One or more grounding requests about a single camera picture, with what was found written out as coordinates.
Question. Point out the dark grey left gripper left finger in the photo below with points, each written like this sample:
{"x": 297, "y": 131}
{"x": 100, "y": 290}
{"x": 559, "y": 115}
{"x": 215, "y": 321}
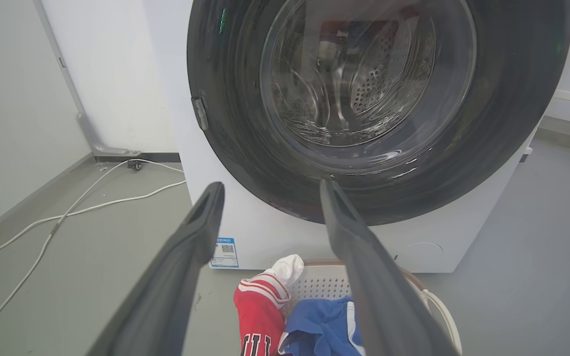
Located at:
{"x": 176, "y": 277}

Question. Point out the blue white energy label sticker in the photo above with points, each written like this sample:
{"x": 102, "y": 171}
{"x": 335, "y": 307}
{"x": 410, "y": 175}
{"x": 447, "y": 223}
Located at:
{"x": 225, "y": 252}

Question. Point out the blue garment with white stripe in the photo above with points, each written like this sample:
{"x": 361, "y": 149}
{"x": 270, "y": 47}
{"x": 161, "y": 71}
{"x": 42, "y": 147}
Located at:
{"x": 322, "y": 326}

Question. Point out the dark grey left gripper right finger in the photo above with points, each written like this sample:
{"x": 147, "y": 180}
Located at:
{"x": 379, "y": 287}

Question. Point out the white washing machine body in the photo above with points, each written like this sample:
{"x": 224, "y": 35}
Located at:
{"x": 275, "y": 232}

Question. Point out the white sock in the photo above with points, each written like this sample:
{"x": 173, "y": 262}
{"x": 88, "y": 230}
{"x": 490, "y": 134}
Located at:
{"x": 286, "y": 269}

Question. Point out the red white striped jersey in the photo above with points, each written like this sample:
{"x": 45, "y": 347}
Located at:
{"x": 260, "y": 311}

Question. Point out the white plastic laundry basket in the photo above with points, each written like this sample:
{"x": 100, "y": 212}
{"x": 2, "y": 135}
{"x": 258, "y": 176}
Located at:
{"x": 324, "y": 282}

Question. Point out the round black washing machine door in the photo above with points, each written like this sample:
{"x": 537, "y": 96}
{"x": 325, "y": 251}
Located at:
{"x": 379, "y": 104}

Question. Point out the grey metal drain pipe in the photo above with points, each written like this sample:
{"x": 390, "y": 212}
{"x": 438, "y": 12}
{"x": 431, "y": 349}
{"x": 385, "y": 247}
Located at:
{"x": 74, "y": 89}

